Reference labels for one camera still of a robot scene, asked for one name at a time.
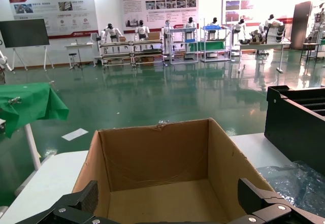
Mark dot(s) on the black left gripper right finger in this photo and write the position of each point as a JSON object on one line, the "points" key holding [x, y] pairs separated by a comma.
{"points": [[266, 206]]}

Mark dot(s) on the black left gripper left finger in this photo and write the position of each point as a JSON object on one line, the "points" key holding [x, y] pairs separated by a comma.
{"points": [[76, 203]]}

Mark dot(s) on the white industrial robot arm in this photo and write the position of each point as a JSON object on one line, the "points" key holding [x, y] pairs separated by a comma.
{"points": [[6, 64]]}

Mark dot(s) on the black slotted plastic container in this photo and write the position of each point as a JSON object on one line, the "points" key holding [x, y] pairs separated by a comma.
{"points": [[287, 127]]}

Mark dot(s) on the brown cardboard box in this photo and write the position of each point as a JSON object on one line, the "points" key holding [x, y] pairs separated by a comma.
{"points": [[157, 153]]}

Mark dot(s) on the white paper sheet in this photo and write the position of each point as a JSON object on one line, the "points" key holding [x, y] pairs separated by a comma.
{"points": [[75, 134]]}

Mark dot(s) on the green table cloth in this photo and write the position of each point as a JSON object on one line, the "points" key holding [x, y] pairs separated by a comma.
{"points": [[33, 102]]}

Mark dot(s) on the small metal clamp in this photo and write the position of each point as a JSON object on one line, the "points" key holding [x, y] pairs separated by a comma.
{"points": [[14, 100]]}

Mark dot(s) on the black round stool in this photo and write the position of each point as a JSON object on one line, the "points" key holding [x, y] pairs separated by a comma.
{"points": [[72, 54]]}

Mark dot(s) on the white desk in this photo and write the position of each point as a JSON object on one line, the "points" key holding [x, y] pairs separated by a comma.
{"points": [[78, 45]]}

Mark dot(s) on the white work table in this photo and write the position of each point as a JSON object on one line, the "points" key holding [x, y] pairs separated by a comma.
{"points": [[261, 45]]}

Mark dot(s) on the white workbench rack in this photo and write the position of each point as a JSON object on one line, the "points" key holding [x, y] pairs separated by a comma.
{"points": [[114, 45], [147, 42]]}

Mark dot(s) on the small dark side table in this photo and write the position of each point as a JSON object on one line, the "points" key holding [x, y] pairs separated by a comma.
{"points": [[311, 45]]}

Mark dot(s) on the white shelf with green cloth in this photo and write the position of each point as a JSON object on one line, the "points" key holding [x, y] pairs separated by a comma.
{"points": [[210, 46]]}

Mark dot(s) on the small brown carton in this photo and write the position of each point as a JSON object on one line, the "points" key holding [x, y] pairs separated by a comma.
{"points": [[122, 39]]}

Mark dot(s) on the white black humanoid robot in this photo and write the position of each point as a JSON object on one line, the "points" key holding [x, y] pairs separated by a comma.
{"points": [[166, 31], [141, 31], [240, 27], [190, 26], [273, 26], [214, 22], [111, 32]]}

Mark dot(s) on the black display on white stand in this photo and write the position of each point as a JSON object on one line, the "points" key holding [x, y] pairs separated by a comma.
{"points": [[25, 32]]}

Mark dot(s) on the white shelf with blue bins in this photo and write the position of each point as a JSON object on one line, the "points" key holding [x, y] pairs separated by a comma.
{"points": [[190, 40]]}

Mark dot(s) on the dark brown door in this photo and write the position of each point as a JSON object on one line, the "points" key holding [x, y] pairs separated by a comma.
{"points": [[302, 26]]}

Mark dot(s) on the large brown carton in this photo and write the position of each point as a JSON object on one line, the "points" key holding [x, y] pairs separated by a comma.
{"points": [[153, 36]]}

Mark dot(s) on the white metal table frame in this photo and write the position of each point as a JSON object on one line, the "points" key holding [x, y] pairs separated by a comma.
{"points": [[31, 142]]}

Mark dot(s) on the wall poster with grey photos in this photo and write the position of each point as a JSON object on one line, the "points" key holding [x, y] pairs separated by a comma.
{"points": [[71, 10]]}

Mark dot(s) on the wall poster with red pictures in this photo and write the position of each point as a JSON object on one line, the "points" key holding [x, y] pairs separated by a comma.
{"points": [[233, 5]]}

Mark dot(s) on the wall poster with photo row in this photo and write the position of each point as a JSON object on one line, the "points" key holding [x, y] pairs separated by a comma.
{"points": [[132, 5]]}

